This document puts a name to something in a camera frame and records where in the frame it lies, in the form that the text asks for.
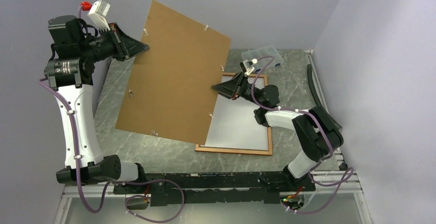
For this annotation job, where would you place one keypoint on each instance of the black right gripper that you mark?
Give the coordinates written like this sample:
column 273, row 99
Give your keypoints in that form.
column 231, row 89

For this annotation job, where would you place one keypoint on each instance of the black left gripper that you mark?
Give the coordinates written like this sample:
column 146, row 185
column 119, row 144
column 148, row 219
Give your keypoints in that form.
column 128, row 46

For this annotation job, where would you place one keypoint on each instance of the sunset photo print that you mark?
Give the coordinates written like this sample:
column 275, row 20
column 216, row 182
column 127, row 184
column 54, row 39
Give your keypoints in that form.
column 238, row 123

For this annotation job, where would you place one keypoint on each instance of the brown frame backing board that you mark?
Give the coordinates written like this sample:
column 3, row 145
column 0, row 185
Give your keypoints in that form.
column 169, row 92

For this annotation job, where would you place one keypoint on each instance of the orange wooden picture frame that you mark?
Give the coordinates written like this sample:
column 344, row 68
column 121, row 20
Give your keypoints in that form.
column 235, row 151

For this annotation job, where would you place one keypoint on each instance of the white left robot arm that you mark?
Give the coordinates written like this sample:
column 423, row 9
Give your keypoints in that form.
column 69, row 72

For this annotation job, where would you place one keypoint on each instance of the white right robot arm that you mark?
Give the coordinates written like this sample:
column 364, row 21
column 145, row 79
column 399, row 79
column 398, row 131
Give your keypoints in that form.
column 318, row 136

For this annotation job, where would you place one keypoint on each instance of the clear plastic organizer box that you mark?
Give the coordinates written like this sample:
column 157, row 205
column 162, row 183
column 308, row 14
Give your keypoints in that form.
column 267, row 55

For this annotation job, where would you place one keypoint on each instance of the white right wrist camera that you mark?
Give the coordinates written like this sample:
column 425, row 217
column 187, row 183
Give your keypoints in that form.
column 248, row 66

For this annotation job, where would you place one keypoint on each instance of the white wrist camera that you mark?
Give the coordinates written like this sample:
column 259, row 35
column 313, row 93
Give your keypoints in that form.
column 97, row 12
column 248, row 66

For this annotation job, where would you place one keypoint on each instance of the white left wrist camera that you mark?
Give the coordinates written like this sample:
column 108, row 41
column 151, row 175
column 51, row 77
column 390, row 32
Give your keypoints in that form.
column 97, row 12

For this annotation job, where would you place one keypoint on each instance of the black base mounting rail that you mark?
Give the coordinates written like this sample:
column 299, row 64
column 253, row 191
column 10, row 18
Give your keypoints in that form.
column 190, row 188

